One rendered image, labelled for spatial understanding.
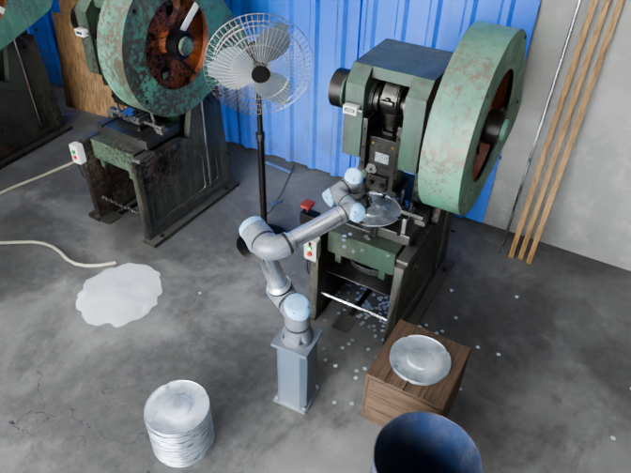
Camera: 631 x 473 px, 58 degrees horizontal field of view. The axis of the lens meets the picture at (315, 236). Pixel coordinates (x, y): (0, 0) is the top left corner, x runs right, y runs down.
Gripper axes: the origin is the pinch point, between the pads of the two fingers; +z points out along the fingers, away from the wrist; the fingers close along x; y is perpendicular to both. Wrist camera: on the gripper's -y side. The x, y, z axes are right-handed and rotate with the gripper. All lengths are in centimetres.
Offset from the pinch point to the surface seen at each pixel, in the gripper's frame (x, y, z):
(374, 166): 25.5, -1.2, -4.5
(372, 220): 5.1, 4.5, 11.7
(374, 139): 32.6, -3.0, -16.7
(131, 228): -19, -175, 85
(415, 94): 41, 15, -45
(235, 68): 48, -87, -26
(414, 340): -38, 42, 39
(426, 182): 5.0, 33.1, -35.4
